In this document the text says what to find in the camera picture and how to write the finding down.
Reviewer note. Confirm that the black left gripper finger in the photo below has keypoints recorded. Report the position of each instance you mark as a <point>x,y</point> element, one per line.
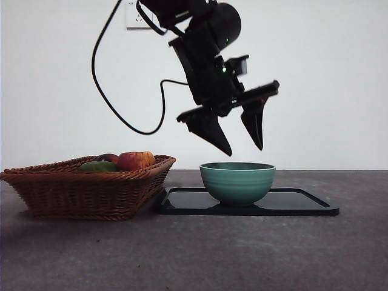
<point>253,124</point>
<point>212,133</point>

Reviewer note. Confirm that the teal ceramic bowl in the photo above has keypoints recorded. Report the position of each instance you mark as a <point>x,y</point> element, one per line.
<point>238,185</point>

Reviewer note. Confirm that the black rectangular tray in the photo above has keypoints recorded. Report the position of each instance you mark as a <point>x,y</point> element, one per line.
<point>188,203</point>

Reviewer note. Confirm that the red yellow apple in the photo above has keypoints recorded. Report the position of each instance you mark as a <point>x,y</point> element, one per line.
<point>133,161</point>

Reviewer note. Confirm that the dark red fruit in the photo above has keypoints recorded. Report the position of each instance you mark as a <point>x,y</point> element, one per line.
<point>109,157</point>

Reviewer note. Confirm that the green fruit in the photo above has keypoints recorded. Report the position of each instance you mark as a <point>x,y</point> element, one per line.
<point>98,166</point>

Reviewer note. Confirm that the brown wicker basket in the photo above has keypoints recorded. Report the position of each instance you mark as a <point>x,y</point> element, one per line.
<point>82,194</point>

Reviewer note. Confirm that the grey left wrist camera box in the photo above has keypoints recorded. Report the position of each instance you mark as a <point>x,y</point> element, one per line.
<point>241,65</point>

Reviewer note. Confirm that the white wall socket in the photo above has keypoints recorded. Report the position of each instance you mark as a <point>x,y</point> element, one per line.
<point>133,18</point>

